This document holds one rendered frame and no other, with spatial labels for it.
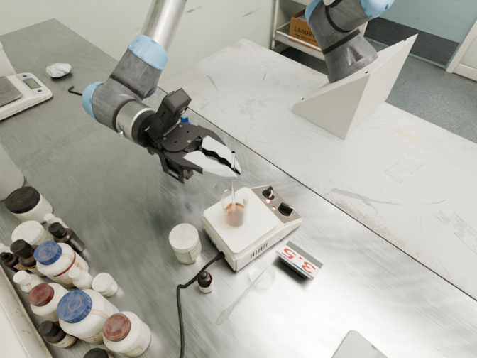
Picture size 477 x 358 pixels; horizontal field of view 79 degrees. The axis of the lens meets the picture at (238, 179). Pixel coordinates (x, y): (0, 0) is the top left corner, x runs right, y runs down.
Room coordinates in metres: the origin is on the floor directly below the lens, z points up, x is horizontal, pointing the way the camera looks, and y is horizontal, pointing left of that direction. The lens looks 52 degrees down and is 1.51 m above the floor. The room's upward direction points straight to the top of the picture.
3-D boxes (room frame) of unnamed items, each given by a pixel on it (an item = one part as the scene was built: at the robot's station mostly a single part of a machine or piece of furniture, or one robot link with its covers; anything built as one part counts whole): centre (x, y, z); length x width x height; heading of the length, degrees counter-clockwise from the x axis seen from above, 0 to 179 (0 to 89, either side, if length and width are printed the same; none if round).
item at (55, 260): (0.23, 0.35, 0.96); 0.06 x 0.06 x 0.11
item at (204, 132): (0.37, 0.06, 1.16); 0.09 x 0.05 x 0.02; 56
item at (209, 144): (0.34, 0.03, 1.13); 0.09 x 0.03 x 0.06; 56
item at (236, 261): (0.33, -0.03, 0.94); 0.22 x 0.13 x 0.08; 127
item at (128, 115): (0.43, 0.19, 1.14); 0.08 x 0.05 x 0.08; 145
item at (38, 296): (0.16, 0.34, 0.95); 0.06 x 0.06 x 0.10
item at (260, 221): (0.31, -0.01, 0.98); 0.12 x 0.12 x 0.01; 37
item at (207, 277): (0.20, 0.07, 0.93); 0.03 x 0.03 x 0.07
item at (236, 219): (0.31, 0.01, 1.02); 0.06 x 0.05 x 0.08; 148
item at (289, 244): (0.25, -0.13, 0.92); 0.09 x 0.06 x 0.04; 50
